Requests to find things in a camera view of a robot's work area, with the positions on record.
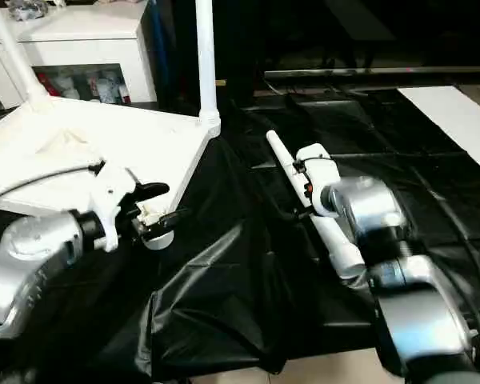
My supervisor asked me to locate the clear glass ornament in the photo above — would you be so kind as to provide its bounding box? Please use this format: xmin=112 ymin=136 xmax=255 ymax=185
xmin=10 ymin=0 xmax=48 ymax=22

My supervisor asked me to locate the white flat board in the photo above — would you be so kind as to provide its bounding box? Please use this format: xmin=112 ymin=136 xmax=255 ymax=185
xmin=397 ymin=85 xmax=480 ymax=180

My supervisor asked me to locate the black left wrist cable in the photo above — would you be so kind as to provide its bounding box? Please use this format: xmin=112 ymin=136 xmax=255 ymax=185
xmin=0 ymin=161 xmax=106 ymax=202

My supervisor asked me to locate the white glass-door cabinet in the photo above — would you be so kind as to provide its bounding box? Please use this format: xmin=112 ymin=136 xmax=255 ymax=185
xmin=0 ymin=0 xmax=160 ymax=112

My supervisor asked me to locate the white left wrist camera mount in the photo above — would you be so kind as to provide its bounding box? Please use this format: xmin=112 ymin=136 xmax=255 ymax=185
xmin=86 ymin=159 xmax=140 ymax=254

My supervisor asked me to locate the white plastic table top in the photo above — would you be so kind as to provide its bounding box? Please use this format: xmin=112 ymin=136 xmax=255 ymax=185
xmin=0 ymin=95 xmax=222 ymax=252

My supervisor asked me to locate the black table mat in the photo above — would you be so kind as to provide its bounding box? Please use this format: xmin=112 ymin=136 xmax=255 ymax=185
xmin=0 ymin=79 xmax=480 ymax=381

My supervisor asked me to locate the white plastic table leg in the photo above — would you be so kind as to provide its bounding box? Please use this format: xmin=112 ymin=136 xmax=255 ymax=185
xmin=266 ymin=130 xmax=368 ymax=282
xmin=194 ymin=0 xmax=222 ymax=140
xmin=0 ymin=0 xmax=52 ymax=116

